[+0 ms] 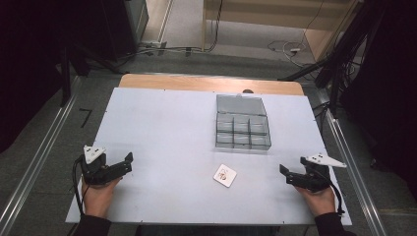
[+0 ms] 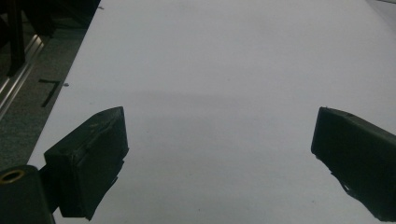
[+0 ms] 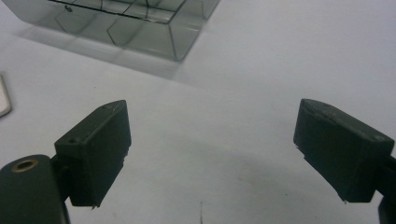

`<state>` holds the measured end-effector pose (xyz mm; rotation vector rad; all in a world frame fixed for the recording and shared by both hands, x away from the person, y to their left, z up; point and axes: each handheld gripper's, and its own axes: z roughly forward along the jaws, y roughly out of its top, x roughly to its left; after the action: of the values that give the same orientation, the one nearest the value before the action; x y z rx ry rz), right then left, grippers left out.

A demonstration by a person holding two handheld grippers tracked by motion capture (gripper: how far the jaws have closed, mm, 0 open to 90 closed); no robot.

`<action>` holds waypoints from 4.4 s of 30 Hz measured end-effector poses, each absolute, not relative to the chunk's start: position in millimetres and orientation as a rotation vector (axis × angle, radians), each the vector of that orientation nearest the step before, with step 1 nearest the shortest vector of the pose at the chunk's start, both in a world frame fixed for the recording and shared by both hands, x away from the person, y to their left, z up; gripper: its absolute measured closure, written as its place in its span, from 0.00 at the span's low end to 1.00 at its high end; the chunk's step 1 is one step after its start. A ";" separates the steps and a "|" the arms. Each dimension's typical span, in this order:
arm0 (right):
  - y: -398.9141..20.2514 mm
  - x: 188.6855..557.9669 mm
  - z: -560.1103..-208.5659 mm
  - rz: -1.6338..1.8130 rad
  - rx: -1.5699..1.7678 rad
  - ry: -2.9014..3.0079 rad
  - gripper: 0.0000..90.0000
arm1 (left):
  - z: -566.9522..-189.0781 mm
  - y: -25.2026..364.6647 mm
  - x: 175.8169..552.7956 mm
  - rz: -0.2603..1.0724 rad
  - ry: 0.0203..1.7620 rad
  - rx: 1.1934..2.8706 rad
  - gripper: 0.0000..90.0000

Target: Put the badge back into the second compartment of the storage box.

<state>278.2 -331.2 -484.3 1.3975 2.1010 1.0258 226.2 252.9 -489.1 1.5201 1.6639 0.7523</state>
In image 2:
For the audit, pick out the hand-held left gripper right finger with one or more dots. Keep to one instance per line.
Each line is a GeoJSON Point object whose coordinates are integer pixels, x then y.
{"type": "Point", "coordinates": [358, 155]}

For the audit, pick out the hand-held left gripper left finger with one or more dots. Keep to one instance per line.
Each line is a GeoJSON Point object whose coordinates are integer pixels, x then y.
{"type": "Point", "coordinates": [90, 155]}

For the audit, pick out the metal rail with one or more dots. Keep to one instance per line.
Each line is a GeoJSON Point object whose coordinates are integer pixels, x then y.
{"type": "Point", "coordinates": [16, 74]}

